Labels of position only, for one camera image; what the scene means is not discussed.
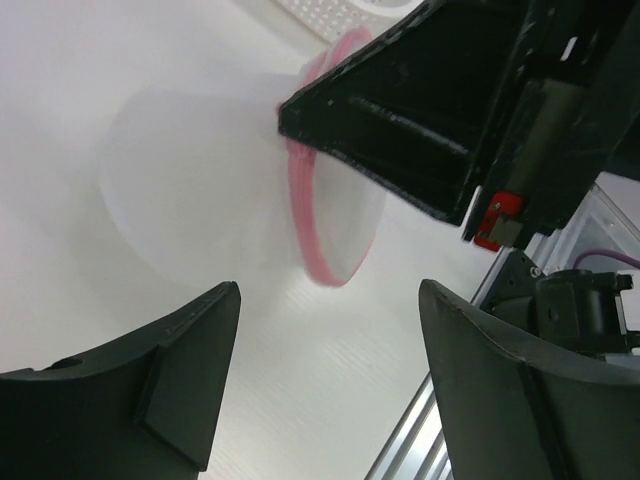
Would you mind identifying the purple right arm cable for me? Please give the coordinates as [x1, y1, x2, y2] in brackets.
[572, 247, 640, 271]

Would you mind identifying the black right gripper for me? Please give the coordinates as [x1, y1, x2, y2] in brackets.
[463, 1, 639, 250]

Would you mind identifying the white plastic basket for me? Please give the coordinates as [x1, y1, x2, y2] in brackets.
[275, 0, 422, 42]

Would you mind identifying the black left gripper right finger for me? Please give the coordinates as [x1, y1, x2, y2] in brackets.
[419, 280, 639, 479]

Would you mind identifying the aluminium mounting rail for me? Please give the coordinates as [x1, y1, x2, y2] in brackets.
[368, 180, 639, 479]

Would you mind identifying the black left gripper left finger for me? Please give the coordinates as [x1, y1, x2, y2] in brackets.
[1, 282, 241, 479]

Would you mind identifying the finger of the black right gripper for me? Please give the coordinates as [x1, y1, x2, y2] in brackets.
[279, 1, 529, 225]

